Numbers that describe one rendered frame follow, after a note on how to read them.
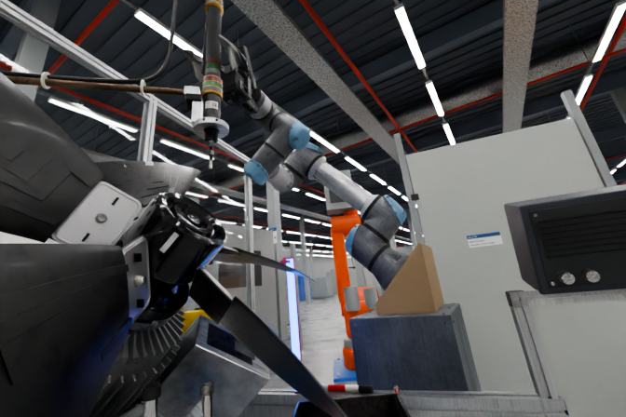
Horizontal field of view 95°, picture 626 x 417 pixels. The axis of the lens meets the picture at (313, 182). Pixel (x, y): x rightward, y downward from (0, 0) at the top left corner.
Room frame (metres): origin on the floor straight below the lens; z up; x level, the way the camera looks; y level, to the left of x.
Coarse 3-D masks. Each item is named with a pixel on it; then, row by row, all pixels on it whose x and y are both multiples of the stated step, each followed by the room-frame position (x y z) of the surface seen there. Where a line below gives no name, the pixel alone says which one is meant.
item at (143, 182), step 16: (112, 176) 0.54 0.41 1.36; (128, 176) 0.55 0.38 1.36; (144, 176) 0.55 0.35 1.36; (160, 176) 0.56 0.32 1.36; (176, 176) 0.57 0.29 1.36; (192, 176) 0.60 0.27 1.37; (128, 192) 0.51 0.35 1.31; (144, 192) 0.51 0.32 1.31; (160, 192) 0.51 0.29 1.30; (176, 192) 0.51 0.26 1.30
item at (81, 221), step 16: (96, 192) 0.36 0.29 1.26; (112, 192) 0.37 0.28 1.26; (80, 208) 0.35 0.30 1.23; (96, 208) 0.36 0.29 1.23; (112, 208) 0.37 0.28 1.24; (128, 208) 0.39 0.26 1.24; (64, 224) 0.34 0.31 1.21; (80, 224) 0.35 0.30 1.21; (96, 224) 0.36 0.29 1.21; (112, 224) 0.38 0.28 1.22; (128, 224) 0.39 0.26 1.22; (64, 240) 0.34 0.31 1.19; (80, 240) 0.35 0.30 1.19; (96, 240) 0.37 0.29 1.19; (112, 240) 0.38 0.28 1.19
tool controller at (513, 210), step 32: (608, 192) 0.56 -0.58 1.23; (512, 224) 0.69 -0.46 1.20; (544, 224) 0.61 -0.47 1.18; (576, 224) 0.59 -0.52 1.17; (608, 224) 0.58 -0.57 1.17; (544, 256) 0.63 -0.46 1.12; (576, 256) 0.61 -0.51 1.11; (608, 256) 0.60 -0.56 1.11; (544, 288) 0.65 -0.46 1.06; (576, 288) 0.64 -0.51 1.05; (608, 288) 0.62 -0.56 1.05
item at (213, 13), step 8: (208, 8) 0.51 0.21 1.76; (216, 8) 0.51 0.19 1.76; (208, 16) 0.51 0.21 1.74; (216, 16) 0.51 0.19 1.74; (208, 24) 0.51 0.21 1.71; (216, 24) 0.51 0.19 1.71; (208, 32) 0.50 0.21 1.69; (216, 32) 0.51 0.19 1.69; (208, 40) 0.50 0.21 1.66; (216, 40) 0.51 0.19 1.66; (208, 48) 0.50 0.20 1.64; (216, 48) 0.51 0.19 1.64; (208, 56) 0.50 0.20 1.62; (216, 56) 0.51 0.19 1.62
